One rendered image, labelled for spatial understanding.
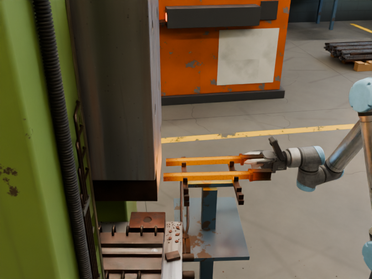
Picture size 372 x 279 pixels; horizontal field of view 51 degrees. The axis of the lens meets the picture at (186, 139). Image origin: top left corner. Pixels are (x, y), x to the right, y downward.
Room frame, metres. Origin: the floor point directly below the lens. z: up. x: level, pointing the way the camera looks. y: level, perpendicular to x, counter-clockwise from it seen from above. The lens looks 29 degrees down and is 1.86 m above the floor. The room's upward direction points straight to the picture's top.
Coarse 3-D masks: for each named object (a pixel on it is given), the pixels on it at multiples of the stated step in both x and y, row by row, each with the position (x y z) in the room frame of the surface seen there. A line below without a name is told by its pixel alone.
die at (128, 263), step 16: (112, 240) 0.94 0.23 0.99; (128, 240) 0.94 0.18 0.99; (144, 240) 0.94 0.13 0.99; (160, 240) 0.94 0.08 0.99; (112, 256) 0.87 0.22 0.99; (128, 256) 0.87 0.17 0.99; (144, 256) 0.87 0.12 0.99; (160, 256) 0.87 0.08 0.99; (112, 272) 0.82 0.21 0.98; (128, 272) 0.82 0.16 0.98; (144, 272) 0.82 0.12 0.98; (160, 272) 0.82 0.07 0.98
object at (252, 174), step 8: (248, 168) 1.40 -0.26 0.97; (264, 168) 1.39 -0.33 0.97; (168, 176) 1.34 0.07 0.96; (176, 176) 1.35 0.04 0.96; (184, 176) 1.35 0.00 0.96; (192, 176) 1.35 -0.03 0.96; (200, 176) 1.35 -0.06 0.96; (208, 176) 1.35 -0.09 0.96; (216, 176) 1.35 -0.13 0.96; (224, 176) 1.35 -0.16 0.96; (232, 176) 1.36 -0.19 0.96; (240, 176) 1.36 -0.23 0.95; (248, 176) 1.36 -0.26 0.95; (256, 176) 1.37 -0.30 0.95; (264, 176) 1.37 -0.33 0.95
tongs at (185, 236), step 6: (180, 186) 1.64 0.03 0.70; (180, 192) 1.59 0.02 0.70; (180, 198) 1.54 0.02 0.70; (180, 204) 1.50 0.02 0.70; (180, 210) 1.45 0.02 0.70; (180, 216) 1.41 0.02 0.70; (186, 228) 1.33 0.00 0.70; (186, 234) 1.29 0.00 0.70; (186, 240) 1.25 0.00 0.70; (186, 246) 1.21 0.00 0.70; (186, 252) 1.18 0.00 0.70
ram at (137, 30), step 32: (96, 0) 0.72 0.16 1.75; (128, 0) 0.72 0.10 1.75; (96, 32) 0.72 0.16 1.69; (128, 32) 0.72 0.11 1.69; (96, 64) 0.72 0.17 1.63; (128, 64) 0.72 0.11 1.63; (96, 96) 0.72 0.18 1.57; (128, 96) 0.72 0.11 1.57; (160, 96) 0.98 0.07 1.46; (96, 128) 0.72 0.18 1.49; (128, 128) 0.72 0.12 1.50; (160, 128) 0.96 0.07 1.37; (96, 160) 0.72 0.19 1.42; (128, 160) 0.72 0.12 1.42
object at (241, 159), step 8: (168, 160) 1.47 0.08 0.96; (176, 160) 1.47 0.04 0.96; (184, 160) 1.47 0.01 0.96; (192, 160) 1.47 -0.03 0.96; (200, 160) 1.47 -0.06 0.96; (208, 160) 1.47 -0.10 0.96; (216, 160) 1.47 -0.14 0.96; (224, 160) 1.48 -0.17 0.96; (232, 160) 1.48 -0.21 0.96; (240, 160) 1.48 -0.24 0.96
